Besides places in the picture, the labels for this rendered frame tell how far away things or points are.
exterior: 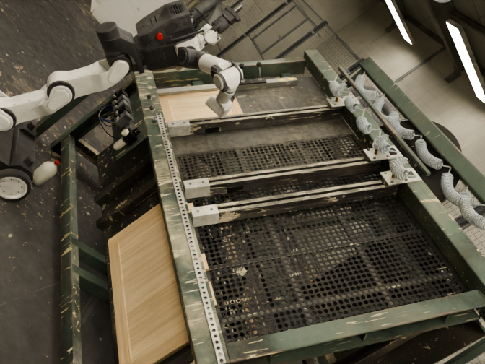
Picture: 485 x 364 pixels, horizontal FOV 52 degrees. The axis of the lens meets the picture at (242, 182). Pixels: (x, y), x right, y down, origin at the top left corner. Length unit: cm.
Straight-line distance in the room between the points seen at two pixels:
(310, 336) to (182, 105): 175
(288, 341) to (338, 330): 21
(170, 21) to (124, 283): 138
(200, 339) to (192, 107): 165
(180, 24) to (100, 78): 51
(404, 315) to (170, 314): 105
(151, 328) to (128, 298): 28
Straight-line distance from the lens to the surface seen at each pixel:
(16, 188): 299
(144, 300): 260
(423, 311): 220
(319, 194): 251
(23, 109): 295
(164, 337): 242
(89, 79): 284
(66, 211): 311
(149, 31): 270
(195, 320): 201
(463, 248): 244
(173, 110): 314
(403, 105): 355
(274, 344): 197
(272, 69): 366
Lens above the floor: 169
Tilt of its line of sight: 12 degrees down
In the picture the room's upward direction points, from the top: 55 degrees clockwise
